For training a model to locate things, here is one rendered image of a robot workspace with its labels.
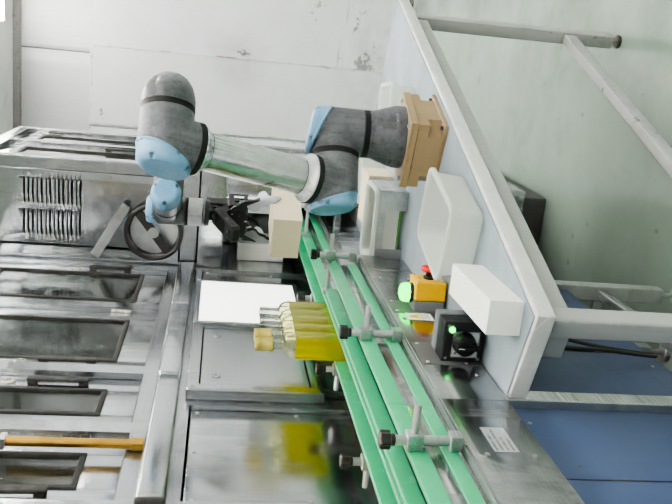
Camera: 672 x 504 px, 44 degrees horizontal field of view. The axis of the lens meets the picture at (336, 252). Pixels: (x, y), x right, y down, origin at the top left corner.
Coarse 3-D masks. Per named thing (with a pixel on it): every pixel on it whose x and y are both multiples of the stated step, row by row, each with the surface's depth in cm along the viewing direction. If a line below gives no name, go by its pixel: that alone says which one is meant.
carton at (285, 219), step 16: (272, 192) 226; (288, 192) 227; (272, 208) 222; (288, 208) 220; (272, 224) 219; (288, 224) 217; (272, 240) 219; (288, 240) 220; (272, 256) 222; (288, 256) 223
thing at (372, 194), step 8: (368, 184) 244; (368, 192) 245; (376, 192) 229; (368, 200) 246; (376, 200) 229; (368, 208) 246; (376, 208) 230; (368, 216) 247; (376, 216) 230; (368, 224) 247; (376, 224) 232; (368, 232) 248; (360, 240) 249; (368, 240) 249; (360, 248) 248; (368, 248) 249
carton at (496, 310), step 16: (464, 272) 157; (480, 272) 158; (464, 288) 155; (480, 288) 147; (496, 288) 148; (464, 304) 154; (480, 304) 145; (496, 304) 140; (512, 304) 141; (480, 320) 145; (496, 320) 141; (512, 320) 141
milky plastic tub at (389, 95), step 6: (384, 84) 235; (390, 84) 227; (384, 90) 241; (390, 90) 226; (396, 90) 227; (402, 90) 228; (408, 90) 228; (414, 90) 229; (384, 96) 242; (390, 96) 226; (396, 96) 227; (378, 102) 243; (384, 102) 242; (390, 102) 226; (396, 102) 228; (378, 108) 243
